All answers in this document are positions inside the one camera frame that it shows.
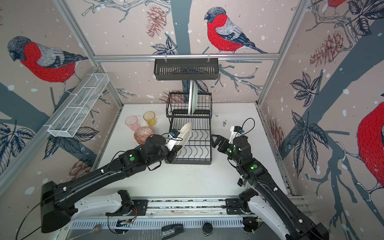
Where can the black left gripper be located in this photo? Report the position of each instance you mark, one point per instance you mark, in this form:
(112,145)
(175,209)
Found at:
(175,149)

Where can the black stapler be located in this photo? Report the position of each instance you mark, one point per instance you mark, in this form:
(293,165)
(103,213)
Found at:
(171,231)

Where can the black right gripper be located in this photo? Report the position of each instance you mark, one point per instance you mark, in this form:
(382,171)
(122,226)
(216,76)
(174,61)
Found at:
(219,142)

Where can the mint green plate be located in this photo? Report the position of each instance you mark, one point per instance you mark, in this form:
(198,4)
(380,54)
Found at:
(193,97)

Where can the blue zigzag patterned bowl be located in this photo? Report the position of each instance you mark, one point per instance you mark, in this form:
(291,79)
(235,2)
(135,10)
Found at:
(141,134)

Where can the cream white plate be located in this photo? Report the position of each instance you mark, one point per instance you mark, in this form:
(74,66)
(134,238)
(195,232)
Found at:
(185,134)

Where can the black hanging wall basket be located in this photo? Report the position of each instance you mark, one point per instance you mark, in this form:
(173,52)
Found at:
(186,69)

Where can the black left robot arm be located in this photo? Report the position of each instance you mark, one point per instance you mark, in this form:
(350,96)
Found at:
(58,200)

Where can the yellow plastic cup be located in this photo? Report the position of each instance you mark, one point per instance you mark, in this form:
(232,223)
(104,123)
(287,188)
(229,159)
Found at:
(150,118)

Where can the white mesh wall basket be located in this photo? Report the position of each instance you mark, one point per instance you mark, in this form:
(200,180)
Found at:
(81,102)

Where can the horizontal aluminium crossbar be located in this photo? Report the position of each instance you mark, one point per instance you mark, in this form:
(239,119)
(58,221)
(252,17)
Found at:
(220,57)

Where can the pink plastic cup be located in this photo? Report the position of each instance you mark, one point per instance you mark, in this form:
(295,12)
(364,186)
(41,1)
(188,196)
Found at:
(133,123)

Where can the black wire dish rack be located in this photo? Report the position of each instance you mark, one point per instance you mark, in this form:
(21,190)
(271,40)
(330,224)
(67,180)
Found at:
(198,150)

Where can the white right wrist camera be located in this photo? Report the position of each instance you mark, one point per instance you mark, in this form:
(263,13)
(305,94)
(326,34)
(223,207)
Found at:
(236,131)

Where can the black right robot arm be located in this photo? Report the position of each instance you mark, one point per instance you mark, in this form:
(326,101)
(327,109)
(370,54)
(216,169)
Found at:
(264,198)

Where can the black round cap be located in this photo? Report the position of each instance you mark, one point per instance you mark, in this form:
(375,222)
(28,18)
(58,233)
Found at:
(207,229)

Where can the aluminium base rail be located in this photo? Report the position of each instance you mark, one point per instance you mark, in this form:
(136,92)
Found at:
(155,213)

